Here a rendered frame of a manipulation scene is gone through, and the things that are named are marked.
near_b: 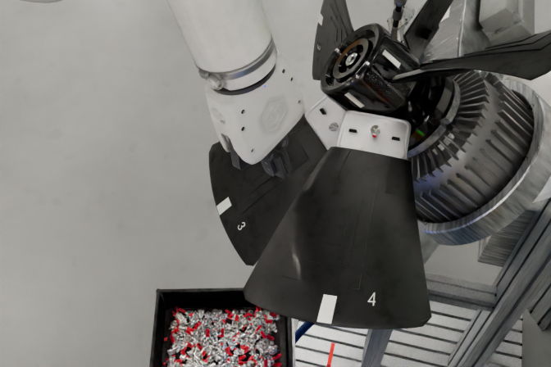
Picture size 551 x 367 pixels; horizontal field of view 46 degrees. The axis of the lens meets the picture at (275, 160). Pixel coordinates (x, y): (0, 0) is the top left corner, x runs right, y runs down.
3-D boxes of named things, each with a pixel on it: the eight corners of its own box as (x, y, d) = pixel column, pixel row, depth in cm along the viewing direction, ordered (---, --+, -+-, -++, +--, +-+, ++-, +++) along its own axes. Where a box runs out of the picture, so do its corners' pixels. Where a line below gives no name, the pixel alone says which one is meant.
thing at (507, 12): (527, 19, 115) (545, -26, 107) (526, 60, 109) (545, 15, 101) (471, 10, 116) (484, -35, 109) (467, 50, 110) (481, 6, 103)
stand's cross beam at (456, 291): (492, 295, 142) (497, 287, 138) (491, 311, 139) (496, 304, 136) (406, 276, 144) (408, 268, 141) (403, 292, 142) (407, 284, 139)
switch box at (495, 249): (550, 240, 140) (589, 182, 123) (550, 278, 135) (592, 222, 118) (479, 226, 143) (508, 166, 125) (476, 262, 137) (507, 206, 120)
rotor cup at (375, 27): (441, 50, 95) (381, -7, 90) (460, 107, 84) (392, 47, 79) (368, 110, 103) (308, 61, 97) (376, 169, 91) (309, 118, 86)
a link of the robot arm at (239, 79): (230, 86, 62) (239, 108, 64) (288, 30, 65) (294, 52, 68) (173, 61, 67) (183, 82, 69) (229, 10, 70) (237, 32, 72)
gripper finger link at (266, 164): (257, 159, 74) (272, 194, 79) (275, 140, 75) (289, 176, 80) (238, 148, 76) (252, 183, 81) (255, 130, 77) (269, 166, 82)
